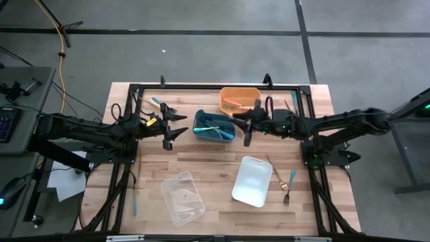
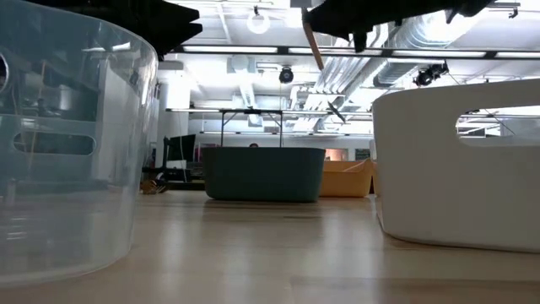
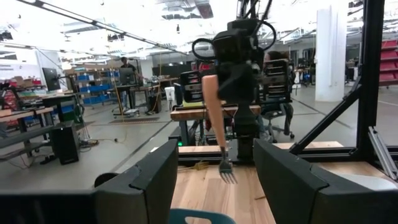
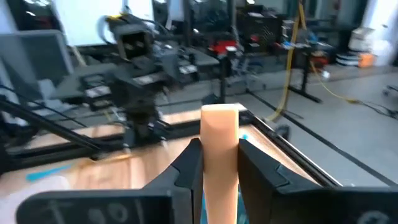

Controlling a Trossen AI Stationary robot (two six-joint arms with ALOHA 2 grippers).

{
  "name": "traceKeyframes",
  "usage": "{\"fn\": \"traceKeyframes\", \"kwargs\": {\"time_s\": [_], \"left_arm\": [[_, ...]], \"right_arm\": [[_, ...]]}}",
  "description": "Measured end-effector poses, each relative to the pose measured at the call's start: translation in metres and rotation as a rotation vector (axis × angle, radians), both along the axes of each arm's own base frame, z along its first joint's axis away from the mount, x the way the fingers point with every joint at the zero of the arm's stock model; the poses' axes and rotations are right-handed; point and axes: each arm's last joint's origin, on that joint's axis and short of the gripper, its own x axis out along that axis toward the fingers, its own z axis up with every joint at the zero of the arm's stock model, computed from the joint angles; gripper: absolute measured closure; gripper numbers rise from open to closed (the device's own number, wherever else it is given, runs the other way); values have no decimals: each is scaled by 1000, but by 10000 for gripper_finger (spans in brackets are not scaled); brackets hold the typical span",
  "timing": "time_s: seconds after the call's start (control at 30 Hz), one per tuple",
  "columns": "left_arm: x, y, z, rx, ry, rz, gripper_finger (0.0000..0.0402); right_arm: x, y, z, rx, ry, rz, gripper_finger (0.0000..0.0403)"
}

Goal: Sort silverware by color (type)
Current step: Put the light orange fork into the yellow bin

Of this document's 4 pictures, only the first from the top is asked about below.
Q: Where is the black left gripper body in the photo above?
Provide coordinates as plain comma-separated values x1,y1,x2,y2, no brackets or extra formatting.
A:
144,102,173,151

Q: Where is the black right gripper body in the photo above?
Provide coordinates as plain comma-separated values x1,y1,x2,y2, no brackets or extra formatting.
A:
244,99,280,147

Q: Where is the teal-handled blue fork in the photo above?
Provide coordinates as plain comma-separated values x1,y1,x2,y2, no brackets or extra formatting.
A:
204,120,235,140

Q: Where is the teal plastic bin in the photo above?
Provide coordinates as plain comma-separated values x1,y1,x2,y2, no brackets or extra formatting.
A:
192,109,237,143

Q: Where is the dark teal fork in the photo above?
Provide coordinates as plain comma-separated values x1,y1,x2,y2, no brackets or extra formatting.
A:
200,116,222,128

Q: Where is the clear plastic bin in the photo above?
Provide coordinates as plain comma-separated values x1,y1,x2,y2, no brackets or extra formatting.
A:
160,170,207,227

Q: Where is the orange plastic bin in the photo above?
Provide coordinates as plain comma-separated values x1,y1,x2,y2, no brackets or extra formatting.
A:
219,86,262,116

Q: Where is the white plastic bin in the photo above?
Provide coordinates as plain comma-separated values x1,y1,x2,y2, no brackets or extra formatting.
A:
230,155,274,208

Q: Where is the black flat bar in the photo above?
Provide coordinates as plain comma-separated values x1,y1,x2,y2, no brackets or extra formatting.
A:
28,134,92,174

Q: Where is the white paper sheet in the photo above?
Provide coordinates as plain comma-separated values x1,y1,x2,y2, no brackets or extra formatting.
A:
46,151,89,202

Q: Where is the grey desk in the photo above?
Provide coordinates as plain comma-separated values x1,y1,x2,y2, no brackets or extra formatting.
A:
0,66,56,155

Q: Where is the black tripod stand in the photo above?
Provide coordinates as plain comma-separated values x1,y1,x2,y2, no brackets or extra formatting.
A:
35,0,85,48

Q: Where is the grey metal cart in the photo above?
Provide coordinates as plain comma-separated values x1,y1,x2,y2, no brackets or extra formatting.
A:
370,87,430,195

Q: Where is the grey desk extension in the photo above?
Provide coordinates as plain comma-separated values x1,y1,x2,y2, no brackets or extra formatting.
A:
0,153,41,238

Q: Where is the black clamp device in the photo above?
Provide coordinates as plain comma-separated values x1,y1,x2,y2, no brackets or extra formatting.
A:
0,78,44,102

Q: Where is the black keyboard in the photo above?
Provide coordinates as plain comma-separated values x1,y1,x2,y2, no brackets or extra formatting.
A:
0,107,22,144

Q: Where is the black device with green light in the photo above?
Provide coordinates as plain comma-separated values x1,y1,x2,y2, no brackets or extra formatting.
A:
415,87,430,118

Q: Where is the black computer mouse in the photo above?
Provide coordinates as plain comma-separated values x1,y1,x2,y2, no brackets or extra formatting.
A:
0,177,28,210

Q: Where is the black aluminium table frame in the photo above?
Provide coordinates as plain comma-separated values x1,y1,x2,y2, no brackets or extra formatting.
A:
72,82,362,242

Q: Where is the teal-handled black utensil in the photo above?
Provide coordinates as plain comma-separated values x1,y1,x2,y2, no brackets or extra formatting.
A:
132,170,139,218

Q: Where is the black cable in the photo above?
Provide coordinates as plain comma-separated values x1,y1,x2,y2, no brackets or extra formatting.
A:
0,46,33,67
50,82,105,122

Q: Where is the silver metal bracket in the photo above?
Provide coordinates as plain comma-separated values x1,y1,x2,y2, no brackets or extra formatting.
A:
294,236,333,242
105,235,146,242

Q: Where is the yellow cable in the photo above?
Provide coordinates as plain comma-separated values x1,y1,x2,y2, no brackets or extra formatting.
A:
33,0,68,114

